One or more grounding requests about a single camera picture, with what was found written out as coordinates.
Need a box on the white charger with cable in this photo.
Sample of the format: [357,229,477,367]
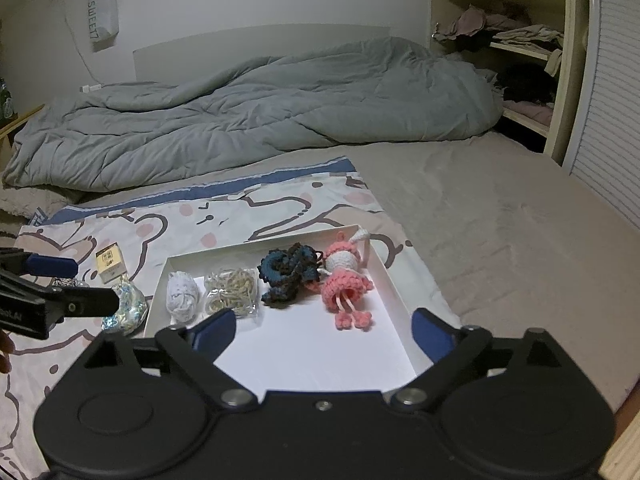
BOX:
[58,0,104,86]

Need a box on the cream open wardrobe shelf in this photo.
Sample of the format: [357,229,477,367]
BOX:
[431,0,589,164]

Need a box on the wooden bedside shelf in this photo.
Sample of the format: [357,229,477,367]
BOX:
[0,104,43,169]

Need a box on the person's left hand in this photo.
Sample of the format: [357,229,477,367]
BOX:
[0,330,15,374]

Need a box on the white hanging paper bag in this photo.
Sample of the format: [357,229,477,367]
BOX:
[87,0,119,50]

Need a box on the beige fleece blanket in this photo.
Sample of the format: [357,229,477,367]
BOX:
[0,184,82,237]

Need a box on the cartoon bear printed cloth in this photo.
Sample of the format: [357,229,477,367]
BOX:
[0,155,461,480]

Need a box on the bag of beige rubber bands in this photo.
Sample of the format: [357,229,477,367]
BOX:
[203,268,259,318]

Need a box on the pile of folded clothes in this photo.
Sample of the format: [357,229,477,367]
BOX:
[432,6,564,127]

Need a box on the green glass bottle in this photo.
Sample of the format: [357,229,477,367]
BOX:
[0,78,15,126]

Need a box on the blue floral silk pouch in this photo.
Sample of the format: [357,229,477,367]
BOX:
[101,278,149,336]

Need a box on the blue brown crochet scrunchie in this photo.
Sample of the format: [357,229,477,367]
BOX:
[257,243,323,308]

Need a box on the white slatted wardrobe door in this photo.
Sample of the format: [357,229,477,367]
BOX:
[563,0,639,226]

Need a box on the white yarn ball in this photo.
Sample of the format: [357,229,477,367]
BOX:
[166,271,200,325]

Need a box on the yellow tissue packet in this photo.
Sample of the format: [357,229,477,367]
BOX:
[96,243,127,284]

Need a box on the pink crochet doll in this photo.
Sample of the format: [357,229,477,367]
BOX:
[305,228,374,330]

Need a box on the grey quilted duvet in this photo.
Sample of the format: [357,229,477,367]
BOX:
[2,37,502,193]

